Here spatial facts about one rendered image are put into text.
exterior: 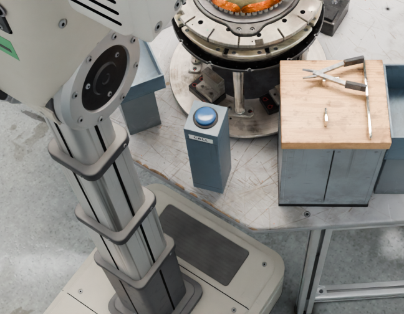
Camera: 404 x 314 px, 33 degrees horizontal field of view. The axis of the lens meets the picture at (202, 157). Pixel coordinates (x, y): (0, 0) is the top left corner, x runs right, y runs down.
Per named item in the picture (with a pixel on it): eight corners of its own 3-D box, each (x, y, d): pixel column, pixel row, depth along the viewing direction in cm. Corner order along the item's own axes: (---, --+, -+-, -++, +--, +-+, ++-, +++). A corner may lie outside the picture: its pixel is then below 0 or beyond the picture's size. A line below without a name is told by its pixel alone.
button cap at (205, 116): (199, 106, 133) (198, 104, 133) (218, 111, 133) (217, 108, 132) (192, 123, 132) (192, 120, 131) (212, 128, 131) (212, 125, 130)
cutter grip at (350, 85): (366, 88, 128) (367, 84, 126) (365, 92, 127) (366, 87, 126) (345, 84, 128) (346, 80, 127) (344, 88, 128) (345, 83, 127)
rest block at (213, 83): (209, 78, 163) (207, 65, 158) (225, 92, 161) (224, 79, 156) (196, 90, 161) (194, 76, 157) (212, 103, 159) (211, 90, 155)
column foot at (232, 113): (227, 104, 161) (227, 103, 160) (254, 108, 160) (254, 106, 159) (224, 115, 160) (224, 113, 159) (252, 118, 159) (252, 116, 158)
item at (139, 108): (103, 83, 169) (76, 5, 144) (143, 68, 171) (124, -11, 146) (134, 162, 158) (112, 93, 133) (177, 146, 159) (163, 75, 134)
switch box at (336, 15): (348, 10, 175) (351, -5, 170) (332, 37, 171) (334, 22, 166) (327, 2, 177) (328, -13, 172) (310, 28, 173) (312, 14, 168)
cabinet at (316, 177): (361, 134, 157) (379, 66, 134) (367, 207, 148) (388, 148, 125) (277, 134, 159) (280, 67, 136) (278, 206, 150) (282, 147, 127)
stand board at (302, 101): (380, 66, 134) (382, 58, 132) (389, 149, 125) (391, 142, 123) (279, 67, 136) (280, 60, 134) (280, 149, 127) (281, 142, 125)
